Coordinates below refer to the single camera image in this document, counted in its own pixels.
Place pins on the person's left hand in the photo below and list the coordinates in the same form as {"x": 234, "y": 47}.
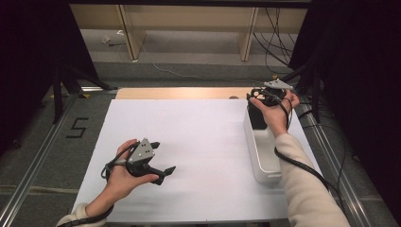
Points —
{"x": 121, "y": 183}

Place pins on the black metal stand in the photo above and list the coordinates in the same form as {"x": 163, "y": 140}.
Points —
{"x": 316, "y": 104}
{"x": 57, "y": 94}

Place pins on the round table grommet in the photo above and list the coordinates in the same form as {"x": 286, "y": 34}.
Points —
{"x": 234, "y": 97}

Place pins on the aluminium floor rail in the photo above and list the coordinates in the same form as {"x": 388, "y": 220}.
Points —
{"x": 34, "y": 164}
{"x": 346, "y": 189}

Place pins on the light wooden shelf unit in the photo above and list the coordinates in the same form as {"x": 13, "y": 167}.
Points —
{"x": 189, "y": 17}

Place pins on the white plastic bin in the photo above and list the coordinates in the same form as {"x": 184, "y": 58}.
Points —
{"x": 265, "y": 154}

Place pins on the person's right hand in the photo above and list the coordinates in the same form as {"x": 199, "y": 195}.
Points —
{"x": 277, "y": 118}

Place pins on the black curtain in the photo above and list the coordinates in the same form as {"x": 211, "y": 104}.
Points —
{"x": 362, "y": 78}
{"x": 28, "y": 63}

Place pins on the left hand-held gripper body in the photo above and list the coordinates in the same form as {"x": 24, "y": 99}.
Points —
{"x": 142, "y": 154}

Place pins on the white table mat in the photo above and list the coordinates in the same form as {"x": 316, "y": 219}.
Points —
{"x": 205, "y": 142}

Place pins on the small white floor scrap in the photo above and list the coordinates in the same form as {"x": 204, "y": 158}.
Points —
{"x": 105, "y": 39}

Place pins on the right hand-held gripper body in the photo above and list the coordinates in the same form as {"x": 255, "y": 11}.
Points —
{"x": 277, "y": 85}

